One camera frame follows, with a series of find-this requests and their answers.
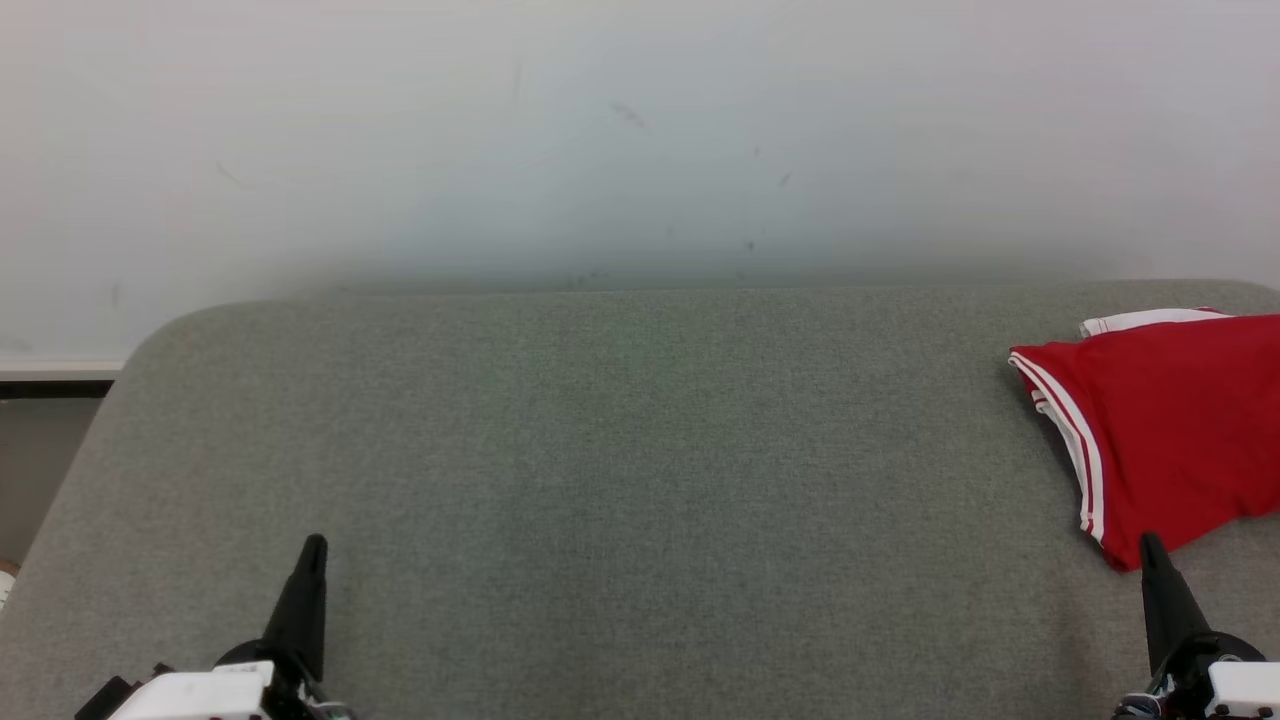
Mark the red garment broad white band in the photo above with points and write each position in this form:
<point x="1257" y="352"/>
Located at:
<point x="1140" y="321"/>

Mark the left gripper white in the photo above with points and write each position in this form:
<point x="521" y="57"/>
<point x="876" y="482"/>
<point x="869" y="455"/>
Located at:
<point x="200" y="695"/>

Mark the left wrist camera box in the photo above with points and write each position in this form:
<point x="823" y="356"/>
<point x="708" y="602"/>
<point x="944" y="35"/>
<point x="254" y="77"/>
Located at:
<point x="100" y="700"/>

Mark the white and black baseboard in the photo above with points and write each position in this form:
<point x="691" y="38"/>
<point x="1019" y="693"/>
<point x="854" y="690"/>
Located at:
<point x="55" y="375"/>

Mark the red garment thin white stripes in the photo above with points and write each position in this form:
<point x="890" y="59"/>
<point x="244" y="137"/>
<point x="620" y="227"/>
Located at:
<point x="1180" y="430"/>

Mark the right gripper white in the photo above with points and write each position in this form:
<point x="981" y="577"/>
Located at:
<point x="1240" y="690"/>

